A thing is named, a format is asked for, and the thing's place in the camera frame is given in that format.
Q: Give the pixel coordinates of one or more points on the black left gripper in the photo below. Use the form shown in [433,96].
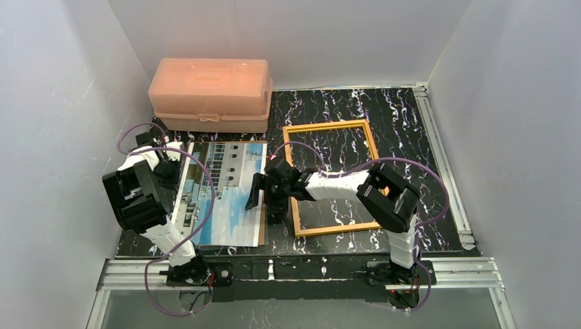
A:
[164,168]

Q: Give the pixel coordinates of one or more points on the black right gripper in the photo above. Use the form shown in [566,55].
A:
[264,192]

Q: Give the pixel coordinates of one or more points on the sky and building photo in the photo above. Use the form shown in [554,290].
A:
[214,188]

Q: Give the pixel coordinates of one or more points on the yellow wooden picture frame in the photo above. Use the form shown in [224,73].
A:
[313,127]

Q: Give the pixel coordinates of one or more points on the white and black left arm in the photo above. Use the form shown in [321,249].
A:
[139,192]

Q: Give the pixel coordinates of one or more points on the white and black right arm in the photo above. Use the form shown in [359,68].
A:
[389,199]

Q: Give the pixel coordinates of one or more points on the pink plastic storage box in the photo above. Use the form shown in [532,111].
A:
[212,95]

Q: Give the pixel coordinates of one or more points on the brown frame backing board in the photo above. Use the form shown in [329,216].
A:
[262,234]

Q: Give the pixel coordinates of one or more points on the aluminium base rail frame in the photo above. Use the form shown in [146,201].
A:
[402,123]

